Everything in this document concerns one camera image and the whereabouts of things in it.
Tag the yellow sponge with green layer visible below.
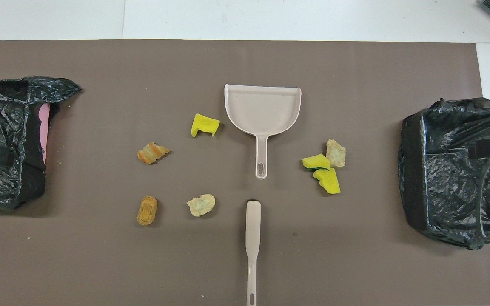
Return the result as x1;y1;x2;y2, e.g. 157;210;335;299
302;153;331;173

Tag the orange striped bread piece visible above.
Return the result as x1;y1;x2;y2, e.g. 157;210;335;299
137;141;171;165

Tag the brown bread bun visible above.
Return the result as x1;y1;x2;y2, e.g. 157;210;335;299
137;195;159;226

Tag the beige brush with black bristles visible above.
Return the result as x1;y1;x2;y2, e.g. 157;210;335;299
245;199;262;306

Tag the pale ridged bread chunk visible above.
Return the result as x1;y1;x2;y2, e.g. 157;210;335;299
325;138;347;170

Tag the black plastic bin bag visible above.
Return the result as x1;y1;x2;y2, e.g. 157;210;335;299
398;97;490;250

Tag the notched yellow sponge piece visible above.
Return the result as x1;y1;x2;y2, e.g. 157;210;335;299
191;113;221;139

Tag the brown table mat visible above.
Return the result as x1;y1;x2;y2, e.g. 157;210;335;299
0;39;490;306

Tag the pink bin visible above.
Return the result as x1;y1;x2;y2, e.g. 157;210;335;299
39;103;51;164

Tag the beige plastic dustpan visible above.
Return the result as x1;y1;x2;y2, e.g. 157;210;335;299
224;84;302;180

